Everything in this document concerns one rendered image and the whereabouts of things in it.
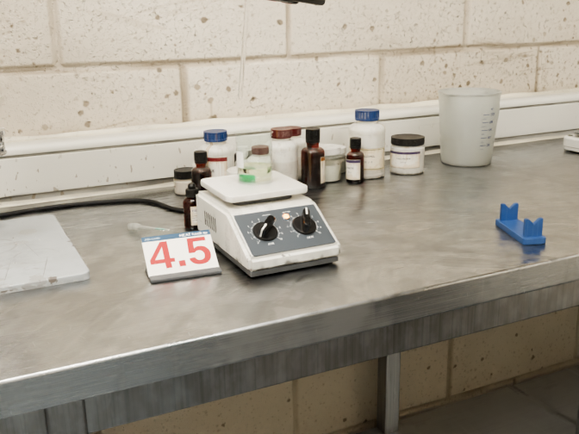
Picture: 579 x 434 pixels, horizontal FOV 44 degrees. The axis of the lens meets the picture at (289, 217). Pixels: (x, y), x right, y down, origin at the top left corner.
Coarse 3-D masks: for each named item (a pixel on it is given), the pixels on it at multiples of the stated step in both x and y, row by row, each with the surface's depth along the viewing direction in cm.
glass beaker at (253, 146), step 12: (240, 132) 97; (252, 132) 101; (264, 132) 101; (240, 144) 97; (252, 144) 97; (264, 144) 97; (240, 156) 98; (252, 156) 97; (264, 156) 98; (240, 168) 98; (252, 168) 98; (264, 168) 98; (240, 180) 99; (252, 180) 98; (264, 180) 99
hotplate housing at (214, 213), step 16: (208, 192) 102; (208, 208) 99; (224, 208) 94; (240, 208) 94; (256, 208) 94; (272, 208) 95; (208, 224) 100; (224, 224) 94; (224, 240) 95; (240, 240) 90; (336, 240) 93; (240, 256) 90; (272, 256) 89; (288, 256) 90; (304, 256) 91; (320, 256) 92; (336, 256) 93; (256, 272) 89; (272, 272) 90
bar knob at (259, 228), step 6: (270, 216) 91; (258, 222) 92; (264, 222) 90; (270, 222) 90; (258, 228) 91; (264, 228) 89; (270, 228) 91; (276, 228) 92; (258, 234) 90; (264, 234) 90; (270, 234) 91; (276, 234) 91; (264, 240) 90; (270, 240) 90
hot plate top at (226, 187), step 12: (204, 180) 102; (216, 180) 102; (228, 180) 102; (276, 180) 101; (288, 180) 101; (216, 192) 96; (228, 192) 95; (240, 192) 95; (252, 192) 95; (264, 192) 95; (276, 192) 95; (288, 192) 96; (300, 192) 97
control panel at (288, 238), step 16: (288, 208) 95; (240, 224) 91; (288, 224) 93; (320, 224) 94; (256, 240) 90; (272, 240) 90; (288, 240) 91; (304, 240) 92; (320, 240) 92; (256, 256) 88
